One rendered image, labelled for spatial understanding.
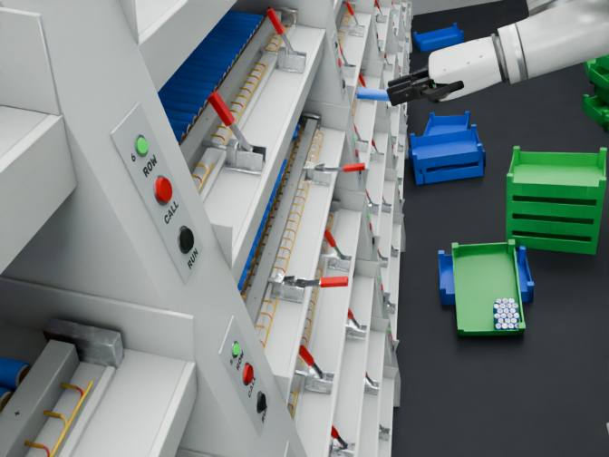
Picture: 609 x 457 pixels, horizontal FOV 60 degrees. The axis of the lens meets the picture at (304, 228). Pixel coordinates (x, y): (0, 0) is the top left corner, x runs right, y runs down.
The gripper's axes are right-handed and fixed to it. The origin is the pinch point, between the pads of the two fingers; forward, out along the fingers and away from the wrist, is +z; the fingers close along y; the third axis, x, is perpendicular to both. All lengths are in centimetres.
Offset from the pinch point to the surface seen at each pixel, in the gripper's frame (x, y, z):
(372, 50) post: 18, -79, 19
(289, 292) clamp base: 6.4, 36.3, 15.3
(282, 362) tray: 8.1, 46.1, 14.9
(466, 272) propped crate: 94, -57, 10
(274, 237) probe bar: 3.3, 27.8, 18.2
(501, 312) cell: 98, -39, 0
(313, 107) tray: 1.6, -8.9, 18.3
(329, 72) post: -3.8, -9.3, 12.8
